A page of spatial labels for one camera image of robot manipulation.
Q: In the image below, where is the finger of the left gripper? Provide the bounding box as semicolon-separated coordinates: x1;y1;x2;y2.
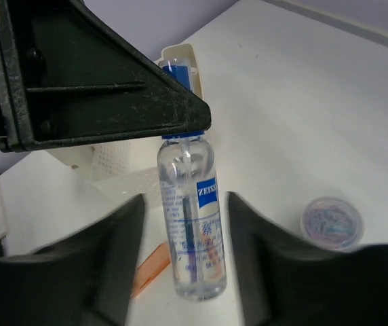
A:
0;0;212;152

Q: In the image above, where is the clear blue spray bottle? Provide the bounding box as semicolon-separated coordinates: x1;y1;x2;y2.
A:
155;57;228;303

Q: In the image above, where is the white perforated organizer box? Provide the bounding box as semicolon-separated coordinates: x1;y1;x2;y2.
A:
44;42;205;208

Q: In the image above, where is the orange highlighter pen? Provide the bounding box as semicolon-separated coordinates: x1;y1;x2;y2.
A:
131;242;171;297

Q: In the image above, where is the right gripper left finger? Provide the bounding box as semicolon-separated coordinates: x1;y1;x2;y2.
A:
0;194;146;325

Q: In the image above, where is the paperclip jar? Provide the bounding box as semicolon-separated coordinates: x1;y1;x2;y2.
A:
300;196;364;251

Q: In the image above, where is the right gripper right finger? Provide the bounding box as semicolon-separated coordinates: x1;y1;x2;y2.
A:
227;192;388;325

